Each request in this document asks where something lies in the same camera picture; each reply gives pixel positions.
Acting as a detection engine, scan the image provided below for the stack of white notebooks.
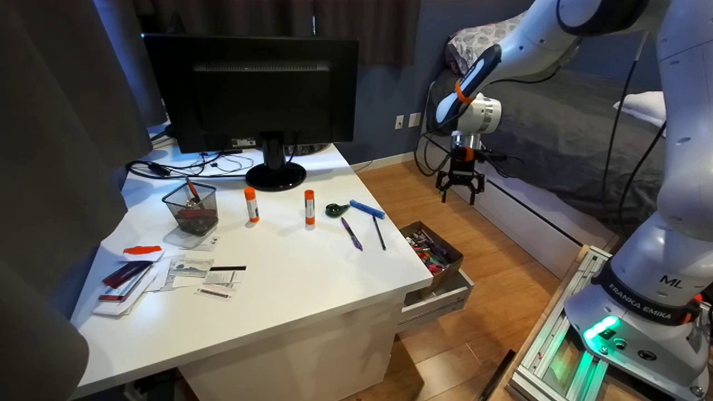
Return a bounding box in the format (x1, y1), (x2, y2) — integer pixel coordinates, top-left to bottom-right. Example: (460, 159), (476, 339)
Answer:
(92, 262), (160, 317)

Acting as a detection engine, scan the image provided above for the black computer monitor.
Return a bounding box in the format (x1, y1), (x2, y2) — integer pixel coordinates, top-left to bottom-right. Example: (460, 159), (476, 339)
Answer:
(143, 33), (360, 192)

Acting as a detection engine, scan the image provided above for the orange white packet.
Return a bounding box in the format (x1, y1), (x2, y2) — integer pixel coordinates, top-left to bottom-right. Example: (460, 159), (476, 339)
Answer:
(118, 244), (167, 263)

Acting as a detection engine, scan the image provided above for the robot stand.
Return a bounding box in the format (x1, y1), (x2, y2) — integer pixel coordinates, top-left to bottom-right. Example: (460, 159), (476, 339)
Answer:
(506, 245), (713, 401)

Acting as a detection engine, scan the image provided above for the purple pen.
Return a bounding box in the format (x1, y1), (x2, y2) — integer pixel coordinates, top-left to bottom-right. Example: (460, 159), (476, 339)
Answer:
(340, 217), (364, 252)

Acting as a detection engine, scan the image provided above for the bed with grey cover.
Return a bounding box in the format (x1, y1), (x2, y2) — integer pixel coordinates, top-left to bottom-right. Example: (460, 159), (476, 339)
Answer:
(424, 11), (669, 280)

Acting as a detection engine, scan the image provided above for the blue eraser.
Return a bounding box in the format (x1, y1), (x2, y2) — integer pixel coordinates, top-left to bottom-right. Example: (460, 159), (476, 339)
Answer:
(349, 199), (387, 220)

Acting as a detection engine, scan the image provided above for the white folded towel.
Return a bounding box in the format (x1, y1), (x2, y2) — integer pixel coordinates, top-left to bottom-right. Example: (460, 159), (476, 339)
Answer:
(612, 90), (667, 130)

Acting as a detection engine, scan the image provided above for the white desk drawer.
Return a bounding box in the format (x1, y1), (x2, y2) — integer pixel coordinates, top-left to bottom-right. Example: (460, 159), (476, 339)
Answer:
(398, 268), (475, 334)

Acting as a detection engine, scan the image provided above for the black mesh pen holder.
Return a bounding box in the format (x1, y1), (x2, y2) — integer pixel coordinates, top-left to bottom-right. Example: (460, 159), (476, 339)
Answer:
(162, 181), (219, 237)

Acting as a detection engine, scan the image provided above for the heap of paper slips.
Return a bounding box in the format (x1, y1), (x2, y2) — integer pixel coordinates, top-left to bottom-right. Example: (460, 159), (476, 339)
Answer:
(150, 254), (216, 292)

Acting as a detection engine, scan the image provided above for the white card with black stripe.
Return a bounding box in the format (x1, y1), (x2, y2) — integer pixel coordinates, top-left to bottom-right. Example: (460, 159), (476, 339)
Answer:
(203, 265), (247, 286)

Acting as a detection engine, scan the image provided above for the patterned grey pillow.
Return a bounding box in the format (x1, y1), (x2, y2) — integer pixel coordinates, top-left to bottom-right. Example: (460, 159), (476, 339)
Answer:
(445, 11), (529, 77)

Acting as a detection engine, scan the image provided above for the grey curtain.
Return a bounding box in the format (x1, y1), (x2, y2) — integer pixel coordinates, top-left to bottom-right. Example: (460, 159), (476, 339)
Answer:
(0, 0), (169, 401)

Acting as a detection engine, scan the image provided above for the small white card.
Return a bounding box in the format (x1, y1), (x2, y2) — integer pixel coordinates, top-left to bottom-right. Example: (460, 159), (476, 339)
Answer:
(194, 285), (233, 301)

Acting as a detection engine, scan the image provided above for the dark red booklet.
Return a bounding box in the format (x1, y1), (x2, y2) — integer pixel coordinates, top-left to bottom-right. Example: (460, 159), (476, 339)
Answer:
(102, 260), (154, 290)

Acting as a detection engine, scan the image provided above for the black cable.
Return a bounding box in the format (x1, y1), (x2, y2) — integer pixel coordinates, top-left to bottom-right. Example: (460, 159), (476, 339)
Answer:
(126, 149), (256, 181)

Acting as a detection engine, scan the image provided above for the heap of pens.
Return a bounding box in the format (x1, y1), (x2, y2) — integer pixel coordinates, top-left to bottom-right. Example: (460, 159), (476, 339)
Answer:
(405, 229), (452, 275)

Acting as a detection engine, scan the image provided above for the brown cardboard box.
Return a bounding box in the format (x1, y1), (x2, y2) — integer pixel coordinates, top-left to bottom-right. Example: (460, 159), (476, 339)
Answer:
(399, 221), (465, 291)

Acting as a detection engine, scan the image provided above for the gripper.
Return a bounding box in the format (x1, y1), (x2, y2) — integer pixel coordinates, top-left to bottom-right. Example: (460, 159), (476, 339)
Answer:
(436, 146), (487, 206)

